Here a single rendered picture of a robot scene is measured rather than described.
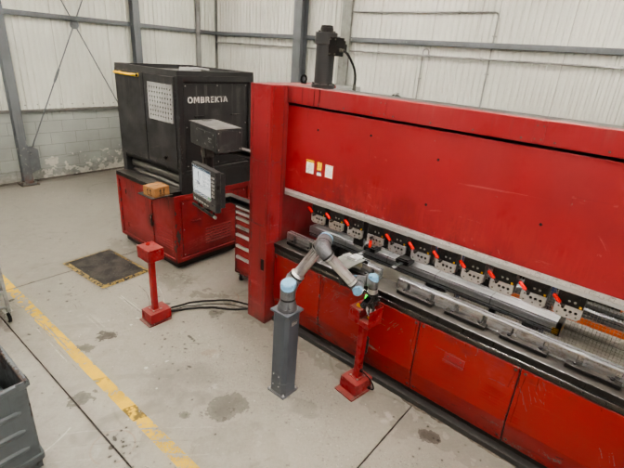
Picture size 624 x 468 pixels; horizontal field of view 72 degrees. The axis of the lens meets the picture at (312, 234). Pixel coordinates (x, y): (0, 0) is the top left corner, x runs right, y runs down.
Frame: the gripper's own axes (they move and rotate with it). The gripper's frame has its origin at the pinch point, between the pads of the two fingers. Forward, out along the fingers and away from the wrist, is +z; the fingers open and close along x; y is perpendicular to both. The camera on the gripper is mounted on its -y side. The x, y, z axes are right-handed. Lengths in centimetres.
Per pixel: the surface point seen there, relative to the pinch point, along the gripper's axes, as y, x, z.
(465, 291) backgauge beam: 64, -41, -15
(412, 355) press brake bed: 20.2, -29.8, 30.5
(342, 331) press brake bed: 11, 37, 43
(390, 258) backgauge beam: 56, 27, -18
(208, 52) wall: 331, 811, -141
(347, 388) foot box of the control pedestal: -14, 5, 69
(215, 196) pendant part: -47, 135, -70
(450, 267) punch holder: 40, -39, -44
